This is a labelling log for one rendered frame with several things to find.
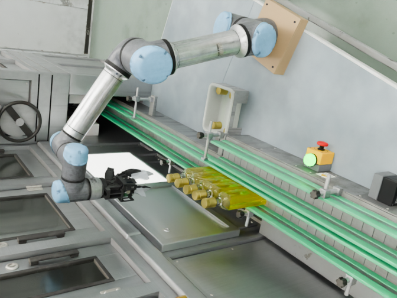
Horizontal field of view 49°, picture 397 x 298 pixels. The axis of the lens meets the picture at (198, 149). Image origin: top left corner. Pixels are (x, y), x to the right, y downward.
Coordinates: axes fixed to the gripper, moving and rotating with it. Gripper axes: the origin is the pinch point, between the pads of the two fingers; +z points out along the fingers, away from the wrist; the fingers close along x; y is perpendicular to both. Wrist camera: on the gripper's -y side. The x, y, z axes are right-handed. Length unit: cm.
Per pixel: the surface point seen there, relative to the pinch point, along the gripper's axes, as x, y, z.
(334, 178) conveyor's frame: 20, 45, 45
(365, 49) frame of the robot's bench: 59, -1, 105
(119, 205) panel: -13.3, -6.0, -6.8
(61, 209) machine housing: -18.2, -16.0, -25.0
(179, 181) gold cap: 2.1, 6.9, 9.4
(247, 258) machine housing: -12.5, 38.1, 21.3
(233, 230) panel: -9.6, 26.1, 23.9
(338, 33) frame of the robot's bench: 63, -18, 105
